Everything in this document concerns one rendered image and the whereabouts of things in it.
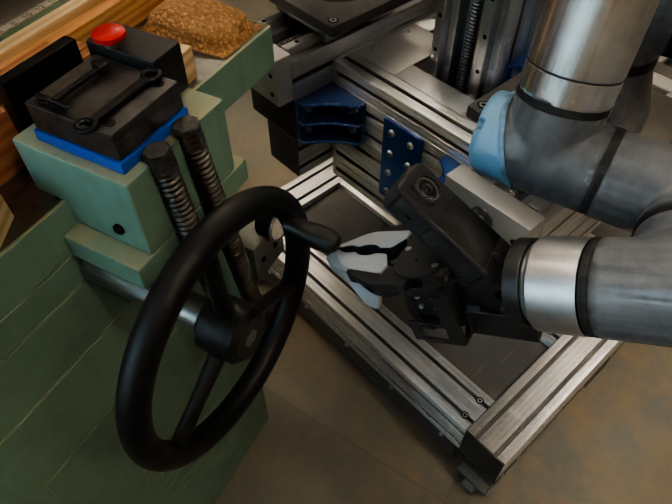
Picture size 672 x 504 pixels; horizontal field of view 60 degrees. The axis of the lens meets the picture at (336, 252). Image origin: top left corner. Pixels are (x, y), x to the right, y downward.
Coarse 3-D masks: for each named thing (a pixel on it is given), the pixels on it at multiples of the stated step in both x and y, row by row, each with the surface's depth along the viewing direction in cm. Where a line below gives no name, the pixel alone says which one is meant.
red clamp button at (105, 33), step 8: (104, 24) 53; (112, 24) 53; (96, 32) 52; (104, 32) 52; (112, 32) 52; (120, 32) 52; (96, 40) 52; (104, 40) 51; (112, 40) 52; (120, 40) 52
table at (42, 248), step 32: (256, 32) 76; (224, 64) 71; (256, 64) 77; (224, 96) 73; (0, 192) 57; (32, 192) 57; (224, 192) 63; (32, 224) 54; (64, 224) 57; (0, 256) 52; (32, 256) 55; (64, 256) 58; (96, 256) 56; (128, 256) 55; (160, 256) 56; (0, 288) 53; (32, 288) 56; (0, 320) 54
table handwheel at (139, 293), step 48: (240, 192) 50; (288, 192) 57; (192, 240) 45; (288, 240) 63; (192, 288) 45; (288, 288) 66; (144, 336) 43; (240, 336) 54; (144, 384) 44; (240, 384) 66; (144, 432) 47; (192, 432) 56
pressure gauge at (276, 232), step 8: (264, 216) 84; (272, 216) 84; (256, 224) 85; (264, 224) 85; (272, 224) 84; (280, 224) 87; (256, 232) 87; (264, 232) 85; (272, 232) 86; (280, 232) 88; (272, 240) 86
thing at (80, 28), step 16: (112, 0) 73; (128, 0) 74; (144, 0) 76; (160, 0) 79; (80, 16) 70; (96, 16) 71; (112, 16) 73; (128, 16) 75; (144, 16) 77; (64, 32) 68; (80, 32) 69; (32, 48) 66; (0, 64) 64
